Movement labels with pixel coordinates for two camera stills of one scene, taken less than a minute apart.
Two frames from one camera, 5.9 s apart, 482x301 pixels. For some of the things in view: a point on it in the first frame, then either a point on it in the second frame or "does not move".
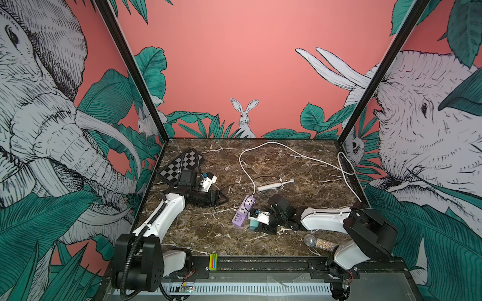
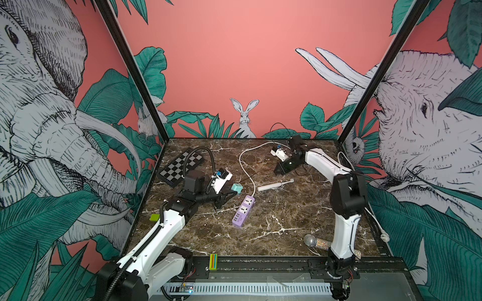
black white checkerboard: x=184 y=162 does not move
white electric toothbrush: x=273 y=185 does not move
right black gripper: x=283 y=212 → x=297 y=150
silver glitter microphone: x=311 y=241 does not move
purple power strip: x=241 y=214 does not move
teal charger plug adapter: x=253 y=224 → x=237 y=187
